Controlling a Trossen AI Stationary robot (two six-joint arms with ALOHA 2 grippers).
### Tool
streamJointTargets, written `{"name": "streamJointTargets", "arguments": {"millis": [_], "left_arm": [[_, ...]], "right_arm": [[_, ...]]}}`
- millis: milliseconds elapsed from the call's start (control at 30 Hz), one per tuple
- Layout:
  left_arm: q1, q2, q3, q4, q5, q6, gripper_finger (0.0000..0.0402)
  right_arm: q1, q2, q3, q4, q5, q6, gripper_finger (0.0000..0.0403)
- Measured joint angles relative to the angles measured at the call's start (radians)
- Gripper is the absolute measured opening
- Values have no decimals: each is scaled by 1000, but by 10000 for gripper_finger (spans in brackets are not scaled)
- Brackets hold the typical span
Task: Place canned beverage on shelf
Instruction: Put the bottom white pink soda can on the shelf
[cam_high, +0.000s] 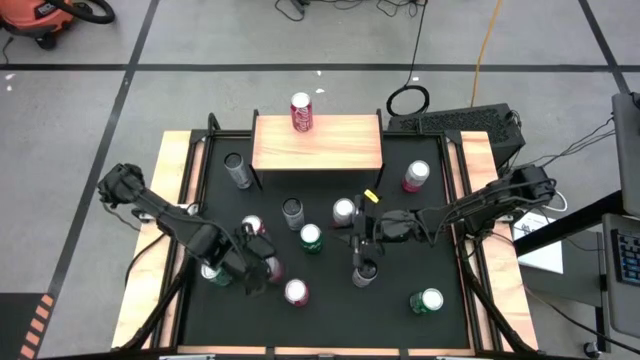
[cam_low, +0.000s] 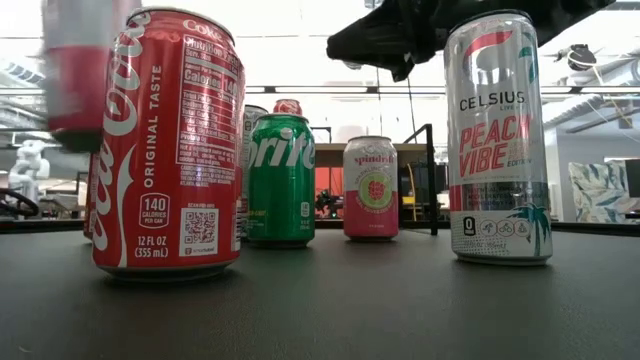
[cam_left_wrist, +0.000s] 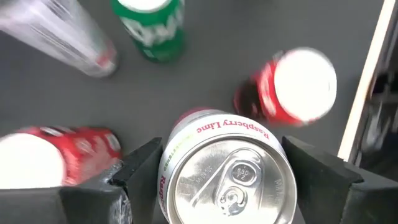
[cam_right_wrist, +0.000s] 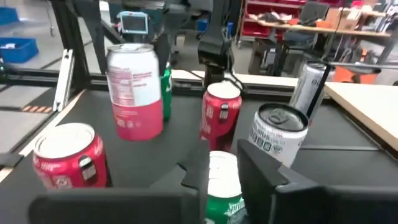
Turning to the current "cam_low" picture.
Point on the green Sprite can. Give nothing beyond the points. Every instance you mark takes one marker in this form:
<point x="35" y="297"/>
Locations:
<point x="280" y="190"/>

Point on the black monitor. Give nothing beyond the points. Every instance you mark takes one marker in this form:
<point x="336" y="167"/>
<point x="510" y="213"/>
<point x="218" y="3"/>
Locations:
<point x="634" y="177"/>

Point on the white robot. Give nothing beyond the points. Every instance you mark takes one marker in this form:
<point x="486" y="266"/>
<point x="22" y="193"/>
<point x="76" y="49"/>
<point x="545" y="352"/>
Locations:
<point x="30" y="165"/>

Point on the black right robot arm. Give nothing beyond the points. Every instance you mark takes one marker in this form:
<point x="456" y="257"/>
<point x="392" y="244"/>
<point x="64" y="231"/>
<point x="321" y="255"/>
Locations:
<point x="560" y="17"/>

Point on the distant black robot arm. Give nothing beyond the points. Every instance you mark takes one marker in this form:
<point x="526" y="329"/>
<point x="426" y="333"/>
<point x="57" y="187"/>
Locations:
<point x="327" y="202"/>

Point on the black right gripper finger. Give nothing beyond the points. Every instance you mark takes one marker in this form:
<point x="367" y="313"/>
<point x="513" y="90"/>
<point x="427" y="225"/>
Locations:
<point x="370" y="45"/>

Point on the wooden shelf black legs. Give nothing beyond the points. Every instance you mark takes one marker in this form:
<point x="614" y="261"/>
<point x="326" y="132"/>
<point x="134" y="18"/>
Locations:
<point x="330" y="155"/>

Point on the tall silver Celsius can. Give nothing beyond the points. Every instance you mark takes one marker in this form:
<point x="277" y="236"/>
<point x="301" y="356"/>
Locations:
<point x="500" y="175"/>
<point x="252" y="112"/>

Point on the pink white Spindrift can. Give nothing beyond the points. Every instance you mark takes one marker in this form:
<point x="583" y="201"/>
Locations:
<point x="75" y="85"/>
<point x="370" y="210"/>

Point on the leaf print fabric panel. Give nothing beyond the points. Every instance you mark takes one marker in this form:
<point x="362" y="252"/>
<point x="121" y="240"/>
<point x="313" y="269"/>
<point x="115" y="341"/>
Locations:
<point x="595" y="192"/>

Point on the red Coca-Cola can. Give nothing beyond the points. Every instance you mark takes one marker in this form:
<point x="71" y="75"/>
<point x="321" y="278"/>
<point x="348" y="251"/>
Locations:
<point x="89" y="210"/>
<point x="287" y="106"/>
<point x="165" y="150"/>

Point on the orange panel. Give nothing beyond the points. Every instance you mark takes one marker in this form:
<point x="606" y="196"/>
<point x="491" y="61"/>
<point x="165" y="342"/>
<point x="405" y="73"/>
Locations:
<point x="325" y="175"/>

